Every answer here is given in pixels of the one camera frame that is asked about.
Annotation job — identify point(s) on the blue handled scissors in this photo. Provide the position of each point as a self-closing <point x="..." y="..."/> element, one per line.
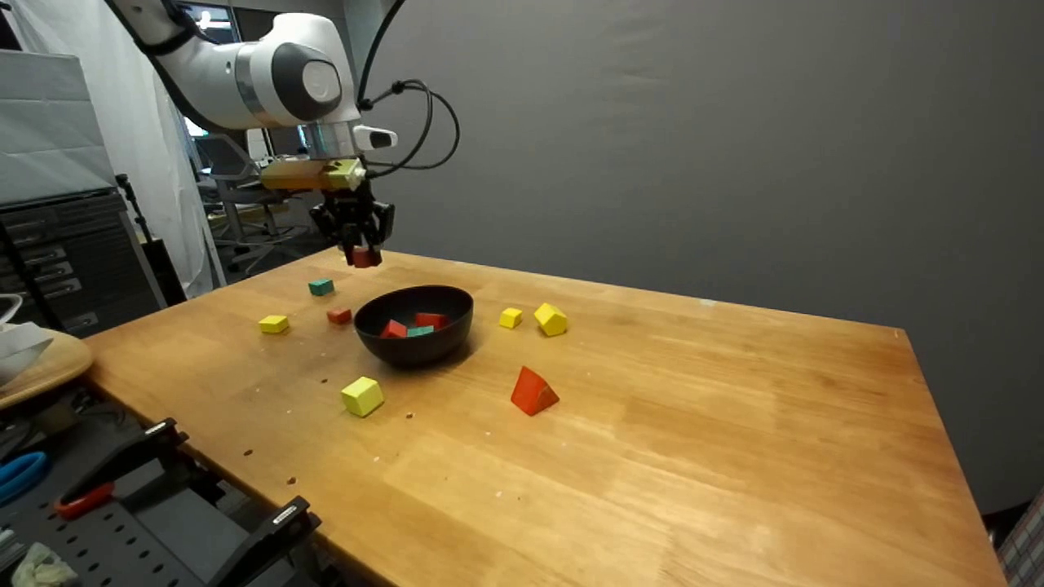
<point x="21" y="473"/>

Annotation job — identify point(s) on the black equipment case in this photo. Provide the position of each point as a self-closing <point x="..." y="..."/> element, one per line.
<point x="77" y="264"/>

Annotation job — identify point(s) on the wrist camera with yellow mount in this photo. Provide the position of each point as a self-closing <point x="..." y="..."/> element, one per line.
<point x="315" y="174"/>

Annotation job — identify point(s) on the crumpled white paper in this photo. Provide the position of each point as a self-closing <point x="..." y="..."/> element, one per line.
<point x="43" y="570"/>

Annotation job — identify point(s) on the green cube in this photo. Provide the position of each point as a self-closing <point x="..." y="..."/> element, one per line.
<point x="420" y="331"/>

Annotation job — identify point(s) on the round wooden board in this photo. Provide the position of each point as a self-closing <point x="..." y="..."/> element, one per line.
<point x="61" y="362"/>

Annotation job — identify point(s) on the black bowl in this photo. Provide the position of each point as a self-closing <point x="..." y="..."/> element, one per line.
<point x="403" y="305"/>

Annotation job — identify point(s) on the orange red trapezoid block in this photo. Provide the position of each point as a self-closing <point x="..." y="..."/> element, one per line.
<point x="362" y="258"/>

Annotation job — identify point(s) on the orange wedge block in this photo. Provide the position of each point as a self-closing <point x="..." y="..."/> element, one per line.
<point x="533" y="392"/>

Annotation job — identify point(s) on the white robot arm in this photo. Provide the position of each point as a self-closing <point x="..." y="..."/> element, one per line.
<point x="294" y="75"/>

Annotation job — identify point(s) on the small yellow block behind bowl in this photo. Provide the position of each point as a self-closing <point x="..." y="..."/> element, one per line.
<point x="511" y="318"/>

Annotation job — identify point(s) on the yellow cube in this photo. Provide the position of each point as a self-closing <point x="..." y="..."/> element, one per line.
<point x="362" y="397"/>
<point x="550" y="322"/>
<point x="276" y="323"/>

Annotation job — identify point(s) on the small red cube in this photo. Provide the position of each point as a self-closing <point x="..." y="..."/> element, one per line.
<point x="341" y="315"/>

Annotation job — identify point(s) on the red handled tool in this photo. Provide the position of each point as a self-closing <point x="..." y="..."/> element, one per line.
<point x="83" y="505"/>

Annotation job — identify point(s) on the yellow cube front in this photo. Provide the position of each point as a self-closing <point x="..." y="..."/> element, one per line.
<point x="276" y="323"/>

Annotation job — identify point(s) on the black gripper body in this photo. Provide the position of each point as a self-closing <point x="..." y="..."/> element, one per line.
<point x="352" y="220"/>

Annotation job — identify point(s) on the black pegboard plate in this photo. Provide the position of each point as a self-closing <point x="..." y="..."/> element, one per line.
<point x="166" y="522"/>

